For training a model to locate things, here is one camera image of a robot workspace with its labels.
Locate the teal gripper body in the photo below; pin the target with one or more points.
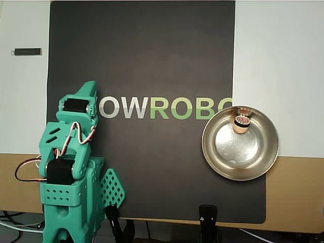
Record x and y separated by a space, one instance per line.
75 105

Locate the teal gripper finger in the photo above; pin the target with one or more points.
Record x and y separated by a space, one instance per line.
88 91

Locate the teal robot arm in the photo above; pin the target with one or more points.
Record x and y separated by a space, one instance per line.
63 195

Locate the metal bowl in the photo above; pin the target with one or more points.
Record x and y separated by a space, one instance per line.
240 157

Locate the black USB stick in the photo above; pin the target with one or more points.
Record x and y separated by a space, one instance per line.
26 51

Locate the black mat with WOWROBO print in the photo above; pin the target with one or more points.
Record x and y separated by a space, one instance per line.
164 50

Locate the black table clamp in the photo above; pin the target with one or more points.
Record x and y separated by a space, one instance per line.
112 217

